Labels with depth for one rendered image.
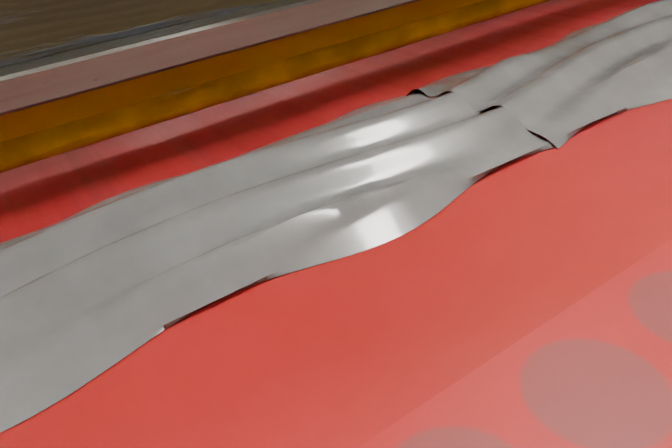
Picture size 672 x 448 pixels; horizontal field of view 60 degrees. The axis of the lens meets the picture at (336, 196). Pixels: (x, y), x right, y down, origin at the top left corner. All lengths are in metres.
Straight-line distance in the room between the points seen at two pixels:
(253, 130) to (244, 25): 0.04
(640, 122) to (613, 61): 0.05
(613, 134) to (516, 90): 0.04
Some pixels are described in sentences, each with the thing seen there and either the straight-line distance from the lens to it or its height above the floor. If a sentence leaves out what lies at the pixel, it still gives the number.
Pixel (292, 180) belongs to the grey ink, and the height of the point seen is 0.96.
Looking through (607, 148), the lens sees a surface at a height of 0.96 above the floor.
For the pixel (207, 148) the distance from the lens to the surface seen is 0.21.
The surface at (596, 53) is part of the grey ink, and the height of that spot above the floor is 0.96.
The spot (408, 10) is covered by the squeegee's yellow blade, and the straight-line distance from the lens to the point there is 0.27.
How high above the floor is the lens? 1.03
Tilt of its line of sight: 29 degrees down
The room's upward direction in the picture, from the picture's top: 8 degrees counter-clockwise
